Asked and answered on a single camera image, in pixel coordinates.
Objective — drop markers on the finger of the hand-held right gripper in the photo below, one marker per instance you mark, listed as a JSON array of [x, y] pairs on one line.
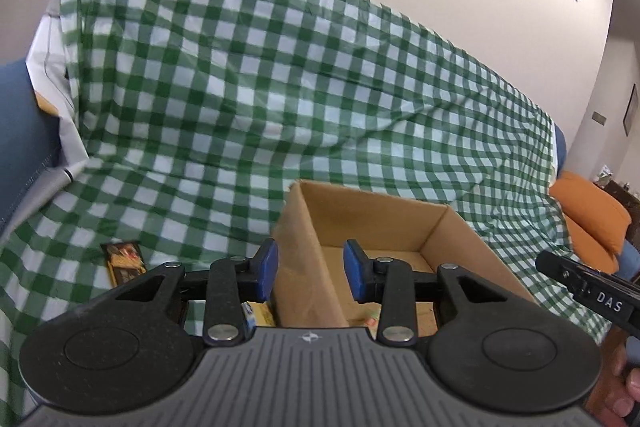
[[555, 266]]

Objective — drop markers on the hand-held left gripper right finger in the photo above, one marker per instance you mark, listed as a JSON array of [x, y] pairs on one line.
[[352, 272]]

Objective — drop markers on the yellow snack packet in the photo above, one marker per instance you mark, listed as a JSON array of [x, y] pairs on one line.
[[257, 314]]

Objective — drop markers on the dark wooden cabinet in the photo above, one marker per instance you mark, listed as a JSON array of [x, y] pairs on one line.
[[627, 202]]

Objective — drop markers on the orange green snack packet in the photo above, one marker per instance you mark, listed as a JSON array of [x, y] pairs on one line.
[[372, 321]]

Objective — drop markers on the person's right hand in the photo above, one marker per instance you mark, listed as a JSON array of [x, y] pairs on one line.
[[622, 382]]

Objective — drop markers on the white sheet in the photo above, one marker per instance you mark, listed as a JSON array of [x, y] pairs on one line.
[[47, 67]]

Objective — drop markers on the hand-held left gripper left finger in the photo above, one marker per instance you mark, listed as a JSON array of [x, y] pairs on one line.
[[267, 272]]

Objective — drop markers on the green checkered cloth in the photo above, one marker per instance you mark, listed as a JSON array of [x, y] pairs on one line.
[[300, 82]]

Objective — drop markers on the dark snack packet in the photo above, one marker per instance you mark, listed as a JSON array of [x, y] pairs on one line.
[[122, 257]]

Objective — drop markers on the cardboard box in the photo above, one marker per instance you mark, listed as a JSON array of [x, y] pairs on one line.
[[300, 257]]

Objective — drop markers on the wall switch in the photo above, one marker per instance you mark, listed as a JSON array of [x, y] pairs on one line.
[[598, 118]]

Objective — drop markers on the small framed wall picture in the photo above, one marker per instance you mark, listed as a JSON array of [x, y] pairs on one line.
[[631, 109]]

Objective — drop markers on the orange cushion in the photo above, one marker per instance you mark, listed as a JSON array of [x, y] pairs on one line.
[[590, 212]]

